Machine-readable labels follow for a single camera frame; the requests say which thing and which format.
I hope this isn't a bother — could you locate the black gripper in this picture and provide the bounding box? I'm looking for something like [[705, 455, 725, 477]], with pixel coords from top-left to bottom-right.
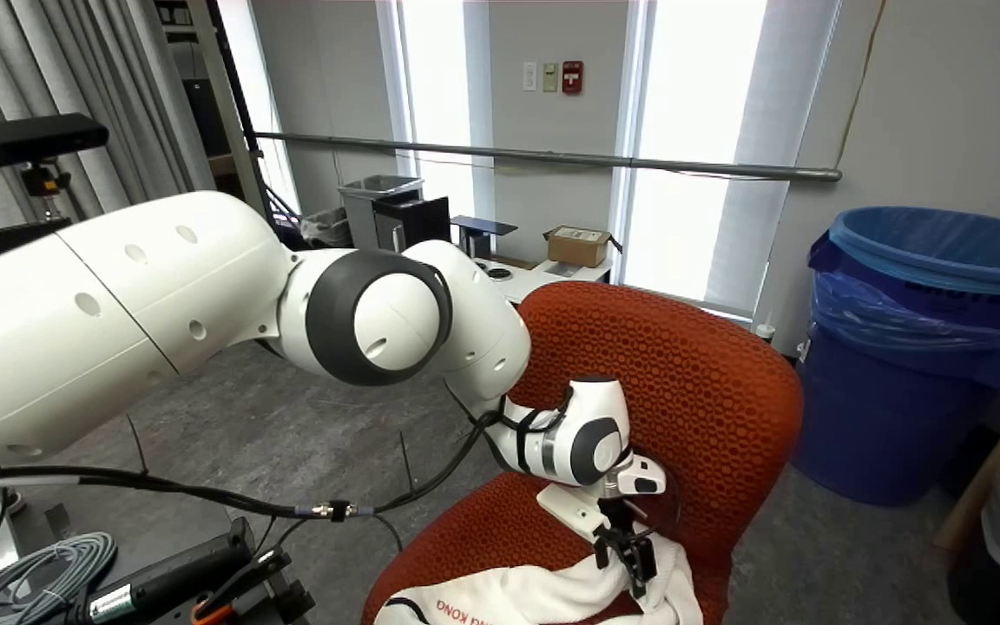
[[592, 496, 664, 603]]

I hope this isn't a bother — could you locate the white scarf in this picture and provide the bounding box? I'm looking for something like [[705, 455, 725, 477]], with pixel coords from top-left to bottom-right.
[[373, 528, 705, 625]]

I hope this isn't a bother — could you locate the orange fabric chair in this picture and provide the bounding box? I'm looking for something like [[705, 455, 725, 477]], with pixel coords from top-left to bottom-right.
[[358, 278, 808, 625]]

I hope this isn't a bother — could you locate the blue plastic trash bin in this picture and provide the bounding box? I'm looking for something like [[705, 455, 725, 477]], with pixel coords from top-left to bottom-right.
[[793, 204, 1000, 510]]

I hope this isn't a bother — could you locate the black cabinet with white top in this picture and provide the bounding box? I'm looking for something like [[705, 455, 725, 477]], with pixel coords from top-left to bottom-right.
[[477, 258, 615, 306]]

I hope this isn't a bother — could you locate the small cardboard box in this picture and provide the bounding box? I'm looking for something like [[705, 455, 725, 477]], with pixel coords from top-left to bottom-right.
[[543, 222, 615, 272]]

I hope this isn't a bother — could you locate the small dark stool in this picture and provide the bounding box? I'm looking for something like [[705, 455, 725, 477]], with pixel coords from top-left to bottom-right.
[[451, 214, 517, 265]]

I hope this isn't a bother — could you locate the dark blue bin liner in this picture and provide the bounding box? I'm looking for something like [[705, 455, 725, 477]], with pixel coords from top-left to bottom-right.
[[808, 228, 1000, 391]]

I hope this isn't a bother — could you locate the black computer tower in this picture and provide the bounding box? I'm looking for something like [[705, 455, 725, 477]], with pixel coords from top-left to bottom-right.
[[373, 192, 454, 255]]

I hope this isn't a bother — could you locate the grey metal bin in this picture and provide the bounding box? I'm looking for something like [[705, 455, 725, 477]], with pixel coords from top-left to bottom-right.
[[336, 175, 424, 255]]

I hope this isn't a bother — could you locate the wide white window shade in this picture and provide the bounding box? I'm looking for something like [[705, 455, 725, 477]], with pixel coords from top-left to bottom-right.
[[610, 0, 843, 317]]

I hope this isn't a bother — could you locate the dark storage shelf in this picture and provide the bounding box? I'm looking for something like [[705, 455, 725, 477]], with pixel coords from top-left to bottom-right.
[[154, 0, 269, 214]]

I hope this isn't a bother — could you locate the grey curtain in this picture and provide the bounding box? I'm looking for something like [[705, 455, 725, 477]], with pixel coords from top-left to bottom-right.
[[0, 0, 197, 225]]

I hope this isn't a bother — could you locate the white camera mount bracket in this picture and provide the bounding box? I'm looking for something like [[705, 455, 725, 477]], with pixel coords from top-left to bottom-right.
[[534, 481, 623, 548]]

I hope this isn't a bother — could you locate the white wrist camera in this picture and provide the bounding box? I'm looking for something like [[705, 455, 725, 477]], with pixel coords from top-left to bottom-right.
[[610, 452, 674, 500]]

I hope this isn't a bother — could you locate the grey wall rail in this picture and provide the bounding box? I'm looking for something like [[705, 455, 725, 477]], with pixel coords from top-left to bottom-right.
[[255, 129, 843, 185]]

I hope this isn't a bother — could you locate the black tool with orange handle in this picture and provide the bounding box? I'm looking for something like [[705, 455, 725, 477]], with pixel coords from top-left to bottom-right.
[[88, 514, 320, 625]]

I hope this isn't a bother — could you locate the grey coiled cable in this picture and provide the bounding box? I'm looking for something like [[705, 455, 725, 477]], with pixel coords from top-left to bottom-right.
[[0, 532, 122, 625]]

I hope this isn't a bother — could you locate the black camera stand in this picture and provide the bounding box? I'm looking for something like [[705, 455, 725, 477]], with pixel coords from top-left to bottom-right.
[[0, 110, 113, 265]]

